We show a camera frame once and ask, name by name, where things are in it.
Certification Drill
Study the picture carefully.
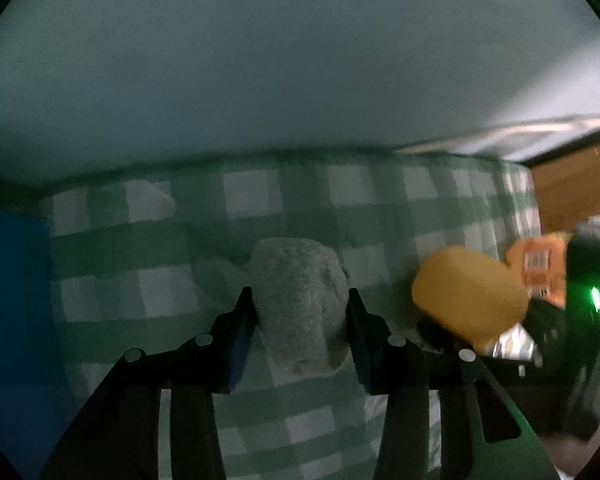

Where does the green checked cloth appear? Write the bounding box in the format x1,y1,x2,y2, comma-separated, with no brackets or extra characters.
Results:
40,152,543,480

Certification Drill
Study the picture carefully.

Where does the blue-edged cardboard box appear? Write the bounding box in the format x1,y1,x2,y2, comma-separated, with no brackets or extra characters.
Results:
0,205,81,463

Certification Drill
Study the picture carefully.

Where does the yellow rubber duck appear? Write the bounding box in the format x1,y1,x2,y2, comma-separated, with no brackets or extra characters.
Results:
412,246,529,356

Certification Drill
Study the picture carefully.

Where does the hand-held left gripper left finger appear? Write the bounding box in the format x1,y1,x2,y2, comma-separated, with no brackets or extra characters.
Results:
40,287,256,480

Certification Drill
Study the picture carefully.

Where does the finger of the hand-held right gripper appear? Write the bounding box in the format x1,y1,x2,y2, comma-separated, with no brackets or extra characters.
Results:
522,300,573,361
417,317,465,353

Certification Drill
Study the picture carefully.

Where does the wooden nightstand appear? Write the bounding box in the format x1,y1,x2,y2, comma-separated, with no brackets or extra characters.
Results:
527,137,600,241

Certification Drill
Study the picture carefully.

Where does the orange juice bottle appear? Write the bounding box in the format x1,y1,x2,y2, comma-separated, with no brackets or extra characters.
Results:
505,232,573,308

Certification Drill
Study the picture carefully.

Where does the white cable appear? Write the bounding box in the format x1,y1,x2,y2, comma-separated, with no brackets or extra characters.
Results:
395,112,600,154

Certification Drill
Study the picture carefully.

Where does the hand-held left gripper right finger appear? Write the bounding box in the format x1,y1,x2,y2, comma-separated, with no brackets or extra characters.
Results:
347,287,561,480

